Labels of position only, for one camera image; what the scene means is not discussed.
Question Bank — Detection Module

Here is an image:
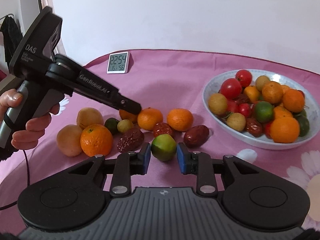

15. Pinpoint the person's left hand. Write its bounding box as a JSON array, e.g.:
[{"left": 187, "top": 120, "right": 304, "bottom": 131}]
[{"left": 0, "top": 88, "right": 61, "bottom": 151}]

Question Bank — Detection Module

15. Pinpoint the small yellow-green fruit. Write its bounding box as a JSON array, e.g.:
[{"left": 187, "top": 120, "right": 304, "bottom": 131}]
[{"left": 117, "top": 119, "right": 134, "bottom": 133}]

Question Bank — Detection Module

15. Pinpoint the dark green lime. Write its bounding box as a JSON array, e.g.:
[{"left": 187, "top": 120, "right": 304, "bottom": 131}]
[{"left": 104, "top": 118, "right": 119, "bottom": 135}]

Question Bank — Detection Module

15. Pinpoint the red date left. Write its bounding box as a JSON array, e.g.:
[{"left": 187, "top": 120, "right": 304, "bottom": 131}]
[{"left": 117, "top": 128, "right": 144, "bottom": 153}]

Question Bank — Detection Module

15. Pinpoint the red date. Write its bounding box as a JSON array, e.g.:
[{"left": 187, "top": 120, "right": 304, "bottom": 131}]
[
  {"left": 183, "top": 125, "right": 209, "bottom": 148},
  {"left": 117, "top": 128, "right": 144, "bottom": 153},
  {"left": 152, "top": 122, "right": 174, "bottom": 138}
]

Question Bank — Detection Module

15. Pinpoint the red date right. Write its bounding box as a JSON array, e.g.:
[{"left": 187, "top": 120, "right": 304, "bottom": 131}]
[{"left": 183, "top": 125, "right": 209, "bottom": 148}]

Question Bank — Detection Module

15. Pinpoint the mandarin orange middle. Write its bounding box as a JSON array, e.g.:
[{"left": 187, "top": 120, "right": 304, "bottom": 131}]
[{"left": 137, "top": 107, "right": 163, "bottom": 131}]

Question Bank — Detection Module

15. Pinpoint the mandarin orange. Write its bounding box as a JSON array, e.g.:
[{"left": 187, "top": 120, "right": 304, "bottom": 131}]
[
  {"left": 137, "top": 107, "right": 163, "bottom": 131},
  {"left": 167, "top": 108, "right": 194, "bottom": 132}
]

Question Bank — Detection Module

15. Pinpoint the large orange with stem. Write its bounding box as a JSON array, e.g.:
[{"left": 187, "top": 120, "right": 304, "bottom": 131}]
[{"left": 80, "top": 124, "right": 113, "bottom": 157}]

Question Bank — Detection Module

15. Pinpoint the white digital clock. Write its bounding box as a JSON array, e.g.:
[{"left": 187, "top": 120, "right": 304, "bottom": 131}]
[{"left": 106, "top": 51, "right": 130, "bottom": 74}]

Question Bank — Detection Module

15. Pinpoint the red date middle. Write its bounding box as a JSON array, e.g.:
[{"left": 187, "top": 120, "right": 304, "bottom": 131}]
[{"left": 152, "top": 122, "right": 174, "bottom": 138}]

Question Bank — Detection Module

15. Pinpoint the mandarin orange right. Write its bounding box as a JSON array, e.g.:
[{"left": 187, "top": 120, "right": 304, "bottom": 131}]
[{"left": 167, "top": 108, "right": 194, "bottom": 132}]

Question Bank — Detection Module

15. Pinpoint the pink floral tablecloth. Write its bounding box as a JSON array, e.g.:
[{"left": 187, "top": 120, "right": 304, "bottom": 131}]
[{"left": 1, "top": 50, "right": 319, "bottom": 234}]

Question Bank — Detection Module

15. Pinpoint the yellow longan left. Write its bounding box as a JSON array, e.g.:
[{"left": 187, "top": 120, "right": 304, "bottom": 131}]
[{"left": 208, "top": 93, "right": 228, "bottom": 115}]

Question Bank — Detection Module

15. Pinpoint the red tomato large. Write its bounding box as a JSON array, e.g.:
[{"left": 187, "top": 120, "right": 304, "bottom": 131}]
[{"left": 220, "top": 78, "right": 242, "bottom": 100}]

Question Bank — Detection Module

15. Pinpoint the green lime in bowl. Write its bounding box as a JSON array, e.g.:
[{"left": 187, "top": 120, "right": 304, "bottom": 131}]
[{"left": 254, "top": 101, "right": 273, "bottom": 123}]

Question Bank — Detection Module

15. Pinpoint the front orange in bowl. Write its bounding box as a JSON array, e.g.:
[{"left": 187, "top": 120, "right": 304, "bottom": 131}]
[{"left": 270, "top": 117, "right": 300, "bottom": 144}]

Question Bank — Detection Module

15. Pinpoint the red tomato top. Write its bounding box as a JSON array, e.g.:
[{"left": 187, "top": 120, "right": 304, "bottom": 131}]
[{"left": 235, "top": 69, "right": 253, "bottom": 88}]

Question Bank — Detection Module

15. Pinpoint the white floral fruit bowl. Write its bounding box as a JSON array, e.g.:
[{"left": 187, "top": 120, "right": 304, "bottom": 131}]
[{"left": 202, "top": 69, "right": 319, "bottom": 150}]

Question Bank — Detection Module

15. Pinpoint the black cable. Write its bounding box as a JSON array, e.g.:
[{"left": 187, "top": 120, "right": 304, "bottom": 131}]
[{"left": 0, "top": 149, "right": 30, "bottom": 211}]

